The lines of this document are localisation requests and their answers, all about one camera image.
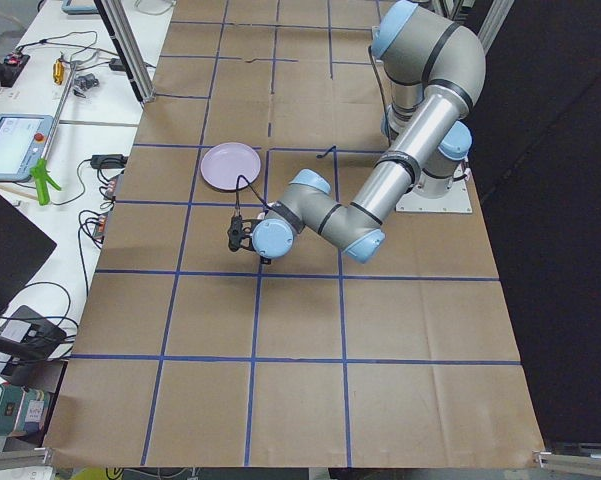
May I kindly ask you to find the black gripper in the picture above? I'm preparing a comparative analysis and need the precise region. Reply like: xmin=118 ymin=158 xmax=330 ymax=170
xmin=227 ymin=214 xmax=262 ymax=252

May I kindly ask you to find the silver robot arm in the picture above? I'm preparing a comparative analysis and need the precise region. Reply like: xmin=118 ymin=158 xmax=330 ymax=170
xmin=227 ymin=1 xmax=486 ymax=264

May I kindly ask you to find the lavender round plate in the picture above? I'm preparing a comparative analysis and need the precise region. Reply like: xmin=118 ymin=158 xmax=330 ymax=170
xmin=200 ymin=142 xmax=261 ymax=191

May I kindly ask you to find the brown paper table cover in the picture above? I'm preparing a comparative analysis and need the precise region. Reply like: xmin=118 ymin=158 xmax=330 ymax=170
xmin=45 ymin=1 xmax=542 ymax=468

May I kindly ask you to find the black power adapter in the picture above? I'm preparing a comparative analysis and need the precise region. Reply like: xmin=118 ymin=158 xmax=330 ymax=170
xmin=89 ymin=154 xmax=128 ymax=170

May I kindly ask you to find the green plastic clamp tool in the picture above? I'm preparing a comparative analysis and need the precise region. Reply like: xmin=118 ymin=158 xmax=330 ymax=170
xmin=30 ymin=158 xmax=62 ymax=206

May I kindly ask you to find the long aluminium rod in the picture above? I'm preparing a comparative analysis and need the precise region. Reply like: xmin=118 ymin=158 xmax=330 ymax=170
xmin=40 ymin=61 xmax=78 ymax=160

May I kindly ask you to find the blue teach pendant tablet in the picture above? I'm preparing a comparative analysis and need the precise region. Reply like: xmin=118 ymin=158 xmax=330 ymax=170
xmin=0 ymin=113 xmax=53 ymax=182

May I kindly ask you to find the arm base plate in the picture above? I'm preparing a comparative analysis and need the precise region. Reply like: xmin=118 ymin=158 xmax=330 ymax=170
xmin=395 ymin=164 xmax=473 ymax=214

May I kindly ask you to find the yellow handled tool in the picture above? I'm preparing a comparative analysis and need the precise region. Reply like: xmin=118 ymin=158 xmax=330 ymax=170
xmin=52 ymin=56 xmax=66 ymax=86

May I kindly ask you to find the aluminium frame post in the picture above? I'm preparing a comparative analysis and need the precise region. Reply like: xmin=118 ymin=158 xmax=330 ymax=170
xmin=94 ymin=0 xmax=156 ymax=104

